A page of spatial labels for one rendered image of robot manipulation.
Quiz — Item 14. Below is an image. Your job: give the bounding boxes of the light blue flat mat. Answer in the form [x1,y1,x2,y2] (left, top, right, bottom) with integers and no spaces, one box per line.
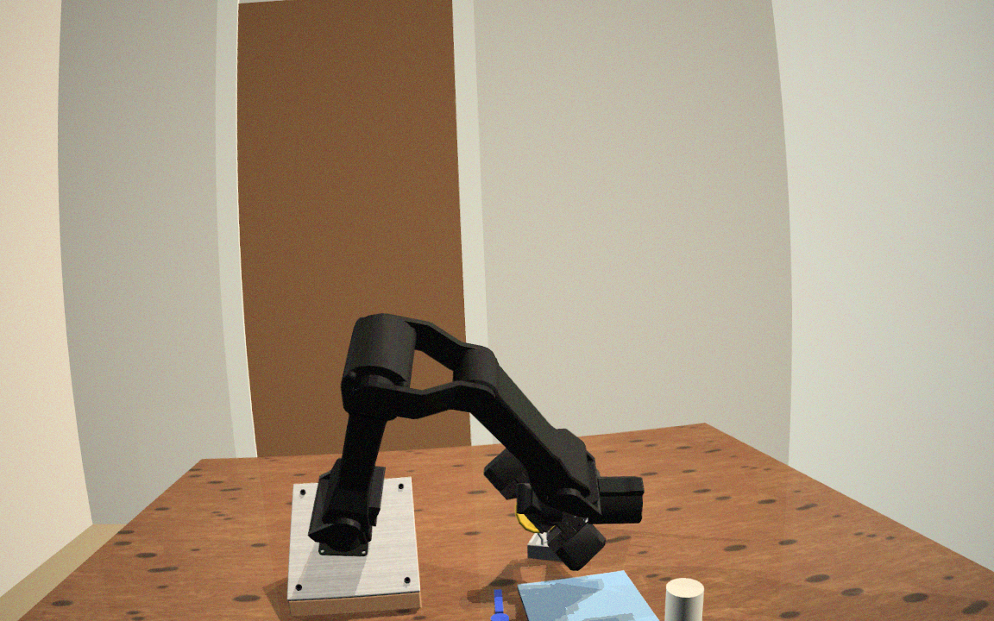
[518,571,659,621]

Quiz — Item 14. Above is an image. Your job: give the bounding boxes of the yellow plate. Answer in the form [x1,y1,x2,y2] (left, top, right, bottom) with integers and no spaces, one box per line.
[515,505,541,533]

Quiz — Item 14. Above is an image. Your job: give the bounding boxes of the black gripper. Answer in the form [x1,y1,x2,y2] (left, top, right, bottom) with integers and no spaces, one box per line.
[483,448,606,571]

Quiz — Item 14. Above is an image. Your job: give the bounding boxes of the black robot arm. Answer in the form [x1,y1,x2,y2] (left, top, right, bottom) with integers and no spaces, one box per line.
[307,313,645,556]

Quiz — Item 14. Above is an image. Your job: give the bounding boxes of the cream cylinder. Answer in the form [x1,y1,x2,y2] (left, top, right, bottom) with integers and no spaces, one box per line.
[664,578,704,621]

